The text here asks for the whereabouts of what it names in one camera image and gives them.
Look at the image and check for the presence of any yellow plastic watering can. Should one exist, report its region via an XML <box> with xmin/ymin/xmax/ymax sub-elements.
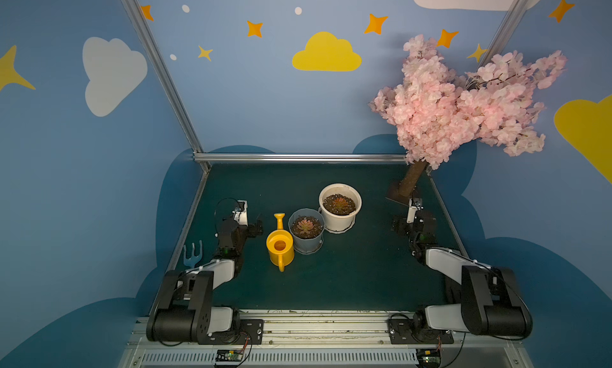
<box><xmin>266</xmin><ymin>213</ymin><xmax>295</xmax><ymax>272</ymax></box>

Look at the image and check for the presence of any grey-blue pot with succulent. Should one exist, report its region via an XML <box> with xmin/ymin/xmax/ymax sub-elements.
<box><xmin>288</xmin><ymin>209</ymin><xmax>325</xmax><ymax>255</ymax></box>

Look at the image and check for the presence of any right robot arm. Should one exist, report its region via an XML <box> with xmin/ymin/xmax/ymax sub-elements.
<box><xmin>388</xmin><ymin>210</ymin><xmax>533</xmax><ymax>343</ymax></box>

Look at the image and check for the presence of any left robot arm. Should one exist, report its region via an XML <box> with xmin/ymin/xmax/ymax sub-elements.
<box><xmin>146</xmin><ymin>218</ymin><xmax>263</xmax><ymax>347</ymax></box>

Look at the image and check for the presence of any white pot with succulent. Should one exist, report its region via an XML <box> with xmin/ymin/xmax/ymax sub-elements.
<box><xmin>319</xmin><ymin>183</ymin><xmax>362</xmax><ymax>234</ymax></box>

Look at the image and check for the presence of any blue garden hand fork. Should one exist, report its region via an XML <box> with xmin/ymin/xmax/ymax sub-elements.
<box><xmin>183</xmin><ymin>240</ymin><xmax>203</xmax><ymax>269</ymax></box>

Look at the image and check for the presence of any pink artificial blossom tree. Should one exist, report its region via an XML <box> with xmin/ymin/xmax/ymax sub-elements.
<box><xmin>369</xmin><ymin>35</ymin><xmax>567</xmax><ymax>204</ymax></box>

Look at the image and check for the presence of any left green circuit board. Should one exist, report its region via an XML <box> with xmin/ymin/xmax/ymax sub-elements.
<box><xmin>215</xmin><ymin>350</ymin><xmax>244</xmax><ymax>364</ymax></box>

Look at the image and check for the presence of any green circuit board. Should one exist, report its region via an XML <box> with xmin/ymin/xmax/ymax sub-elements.
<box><xmin>416</xmin><ymin>349</ymin><xmax>441</xmax><ymax>368</ymax></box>
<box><xmin>215</xmin><ymin>350</ymin><xmax>244</xmax><ymax>364</ymax></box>

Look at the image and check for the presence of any right green circuit board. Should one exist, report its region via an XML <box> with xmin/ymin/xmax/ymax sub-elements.
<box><xmin>416</xmin><ymin>349</ymin><xmax>441</xmax><ymax>368</ymax></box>

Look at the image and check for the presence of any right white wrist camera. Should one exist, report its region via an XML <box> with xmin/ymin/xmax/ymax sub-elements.
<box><xmin>406</xmin><ymin>197</ymin><xmax>422</xmax><ymax>224</ymax></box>

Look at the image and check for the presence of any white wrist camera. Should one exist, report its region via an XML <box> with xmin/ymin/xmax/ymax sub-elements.
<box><xmin>233</xmin><ymin>200</ymin><xmax>249</xmax><ymax>226</ymax></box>
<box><xmin>406</xmin><ymin>197</ymin><xmax>422</xmax><ymax>224</ymax></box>

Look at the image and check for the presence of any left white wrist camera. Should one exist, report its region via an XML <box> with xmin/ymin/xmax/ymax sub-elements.
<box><xmin>233</xmin><ymin>200</ymin><xmax>249</xmax><ymax>226</ymax></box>

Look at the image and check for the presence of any aluminium frame back rail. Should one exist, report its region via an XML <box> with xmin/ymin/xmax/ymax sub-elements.
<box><xmin>194</xmin><ymin>153</ymin><xmax>405</xmax><ymax>164</ymax></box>

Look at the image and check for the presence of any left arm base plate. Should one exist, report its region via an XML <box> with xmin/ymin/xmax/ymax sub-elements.
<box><xmin>198</xmin><ymin>319</ymin><xmax>265</xmax><ymax>345</ymax></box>

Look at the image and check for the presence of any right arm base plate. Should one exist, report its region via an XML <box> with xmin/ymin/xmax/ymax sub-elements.
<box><xmin>387</xmin><ymin>317</ymin><xmax>454</xmax><ymax>345</ymax></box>

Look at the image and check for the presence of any aluminium front rail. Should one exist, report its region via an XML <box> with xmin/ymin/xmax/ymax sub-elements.
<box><xmin>119</xmin><ymin>309</ymin><xmax>532</xmax><ymax>367</ymax></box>

